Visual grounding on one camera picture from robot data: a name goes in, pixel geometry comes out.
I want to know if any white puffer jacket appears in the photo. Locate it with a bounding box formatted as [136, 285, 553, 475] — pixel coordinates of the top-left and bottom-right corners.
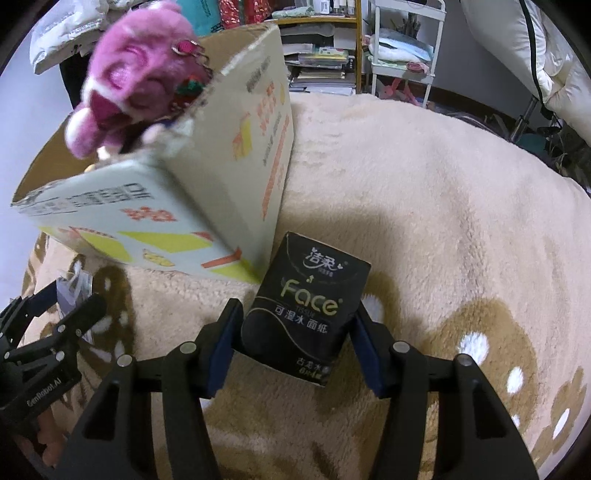
[29, 0, 141, 75]

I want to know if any teal bag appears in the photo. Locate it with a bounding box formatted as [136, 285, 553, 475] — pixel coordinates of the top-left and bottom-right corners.
[177, 0, 223, 36]

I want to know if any cream folded mattress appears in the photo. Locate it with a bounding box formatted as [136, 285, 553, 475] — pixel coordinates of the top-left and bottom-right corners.
[461, 0, 590, 142]

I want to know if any white rolling cart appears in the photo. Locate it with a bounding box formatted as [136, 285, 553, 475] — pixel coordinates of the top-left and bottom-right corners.
[367, 1, 447, 108]

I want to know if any cardboard box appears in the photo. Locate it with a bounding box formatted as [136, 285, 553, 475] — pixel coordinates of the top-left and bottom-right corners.
[11, 23, 294, 283]

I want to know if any beige patterned blanket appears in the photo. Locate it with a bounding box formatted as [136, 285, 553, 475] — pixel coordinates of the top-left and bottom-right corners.
[20, 91, 591, 480]

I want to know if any black Face tissue pack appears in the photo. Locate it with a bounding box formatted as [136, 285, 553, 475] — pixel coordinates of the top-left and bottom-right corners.
[236, 232, 370, 386]

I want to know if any pink strawberry bear plush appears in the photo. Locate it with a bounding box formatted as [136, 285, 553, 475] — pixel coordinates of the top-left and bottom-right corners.
[64, 1, 213, 159]

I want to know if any person's left hand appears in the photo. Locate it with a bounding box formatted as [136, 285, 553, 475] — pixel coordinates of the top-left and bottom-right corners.
[36, 408, 66, 467]

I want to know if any red patterned gift bag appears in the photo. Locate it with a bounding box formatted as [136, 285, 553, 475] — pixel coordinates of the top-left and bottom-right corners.
[218, 0, 274, 30]

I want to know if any wooden shelf unit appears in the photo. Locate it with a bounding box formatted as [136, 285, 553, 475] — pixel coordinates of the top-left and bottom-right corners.
[266, 1, 363, 95]

